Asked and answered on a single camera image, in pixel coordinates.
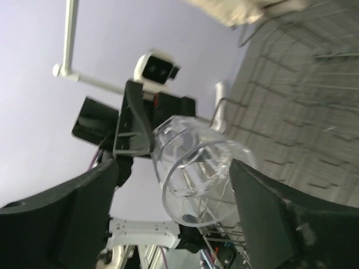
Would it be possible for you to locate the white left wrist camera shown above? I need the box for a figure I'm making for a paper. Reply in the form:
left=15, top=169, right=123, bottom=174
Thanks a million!
left=133, top=49, right=181, bottom=93

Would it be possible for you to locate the grey wire dish rack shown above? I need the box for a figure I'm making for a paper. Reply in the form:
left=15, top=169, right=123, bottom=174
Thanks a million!
left=211, top=1, right=358, bottom=208

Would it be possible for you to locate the white clothes rail stand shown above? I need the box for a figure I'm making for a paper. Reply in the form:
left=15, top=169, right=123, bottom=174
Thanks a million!
left=52, top=0, right=233, bottom=132

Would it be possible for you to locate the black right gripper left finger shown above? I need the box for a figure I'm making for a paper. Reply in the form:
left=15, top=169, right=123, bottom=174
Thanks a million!
left=1, top=160, right=118, bottom=268

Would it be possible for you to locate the beige cloth on hanger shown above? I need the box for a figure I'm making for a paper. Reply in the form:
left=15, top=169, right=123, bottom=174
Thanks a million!
left=186, top=0, right=310, bottom=27

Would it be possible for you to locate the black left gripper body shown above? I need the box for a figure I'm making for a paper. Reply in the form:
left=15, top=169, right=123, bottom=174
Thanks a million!
left=72, top=94, right=196, bottom=151

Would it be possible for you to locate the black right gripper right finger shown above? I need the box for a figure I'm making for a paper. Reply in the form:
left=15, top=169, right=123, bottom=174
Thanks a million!
left=229, top=160, right=358, bottom=268

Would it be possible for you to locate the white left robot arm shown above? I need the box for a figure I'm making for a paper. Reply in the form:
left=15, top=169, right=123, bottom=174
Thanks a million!
left=72, top=80, right=206, bottom=253

